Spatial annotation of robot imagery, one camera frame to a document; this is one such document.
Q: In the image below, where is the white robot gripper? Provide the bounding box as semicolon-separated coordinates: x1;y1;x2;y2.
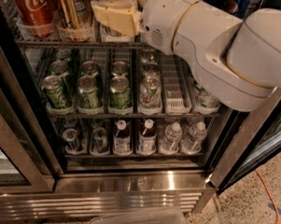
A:
91;0;202;54

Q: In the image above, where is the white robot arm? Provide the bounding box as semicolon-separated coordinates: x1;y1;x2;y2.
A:
91;0;281;112

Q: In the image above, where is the green can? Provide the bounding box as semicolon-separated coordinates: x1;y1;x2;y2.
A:
109;76;132;109
41;76;72;109
77;76;102;110
110;61;129;77
49;61;75;96
80;61;102;80

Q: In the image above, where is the gold can left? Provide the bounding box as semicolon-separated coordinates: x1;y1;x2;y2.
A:
58;0;94;42

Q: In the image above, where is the white can behind middle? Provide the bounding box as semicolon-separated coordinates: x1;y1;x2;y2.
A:
141;62;161;77

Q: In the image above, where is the white diet 7up can front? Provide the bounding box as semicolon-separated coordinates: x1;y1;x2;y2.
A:
139;76;162;109

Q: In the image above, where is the empty white can tray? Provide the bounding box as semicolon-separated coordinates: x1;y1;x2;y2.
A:
159;53;191;115

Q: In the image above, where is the green can behind left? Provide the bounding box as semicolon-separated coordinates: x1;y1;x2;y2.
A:
49;61;75;96

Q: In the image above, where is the red Coca-Cola can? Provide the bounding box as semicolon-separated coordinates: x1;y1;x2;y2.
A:
13;0;55;37

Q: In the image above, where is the green can front left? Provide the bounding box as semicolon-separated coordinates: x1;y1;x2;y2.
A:
41;76;72;109

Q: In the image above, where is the stainless steel fridge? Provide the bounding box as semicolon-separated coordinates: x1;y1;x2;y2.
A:
0;0;281;224

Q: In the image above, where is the blue Pepsi can middle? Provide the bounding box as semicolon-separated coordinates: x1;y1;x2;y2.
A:
204;0;239;15

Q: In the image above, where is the blue pepsi can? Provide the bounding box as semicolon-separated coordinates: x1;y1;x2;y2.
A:
204;0;239;15
238;0;262;17

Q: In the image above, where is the blue Pepsi can right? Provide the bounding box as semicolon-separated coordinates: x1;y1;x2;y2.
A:
238;0;262;17

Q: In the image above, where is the white can front right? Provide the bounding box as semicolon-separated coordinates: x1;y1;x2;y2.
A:
194;83;219;108

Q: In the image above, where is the small blue can left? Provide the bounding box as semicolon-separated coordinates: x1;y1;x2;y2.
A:
62;129;80;151

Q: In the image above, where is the small blue can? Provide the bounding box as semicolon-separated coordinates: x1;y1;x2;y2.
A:
91;127;109;155
62;129;80;151

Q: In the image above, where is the fridge glass door left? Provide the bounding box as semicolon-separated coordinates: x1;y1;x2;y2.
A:
0;87;55;196

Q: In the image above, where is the fridge glass door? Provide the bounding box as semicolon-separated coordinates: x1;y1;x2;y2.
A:
0;87;55;196
216;0;281;198

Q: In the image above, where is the fridge glass door right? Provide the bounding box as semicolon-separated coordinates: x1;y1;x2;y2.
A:
216;0;281;198

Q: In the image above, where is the dark juice bottle right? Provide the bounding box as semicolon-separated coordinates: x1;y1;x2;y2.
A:
137;119;157;155

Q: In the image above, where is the dark juice bottle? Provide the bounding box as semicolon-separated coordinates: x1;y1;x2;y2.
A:
137;119;157;155
113;119;131;155

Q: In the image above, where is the dark juice bottle left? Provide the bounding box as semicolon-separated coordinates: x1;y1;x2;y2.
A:
113;119;131;155

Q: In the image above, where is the clear water bottle left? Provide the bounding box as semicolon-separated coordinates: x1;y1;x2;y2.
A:
160;122;183;155

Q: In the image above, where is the clear water bottle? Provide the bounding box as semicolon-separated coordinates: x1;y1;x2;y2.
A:
181;122;207;155
160;122;183;155

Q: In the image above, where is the clear water bottle right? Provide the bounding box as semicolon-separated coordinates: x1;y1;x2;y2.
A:
181;122;207;155

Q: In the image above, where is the clear plastic bin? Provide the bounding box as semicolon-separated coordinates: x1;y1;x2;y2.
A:
88;207;185;224

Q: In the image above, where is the orange power cable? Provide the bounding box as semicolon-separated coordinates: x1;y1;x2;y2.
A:
241;168;281;224

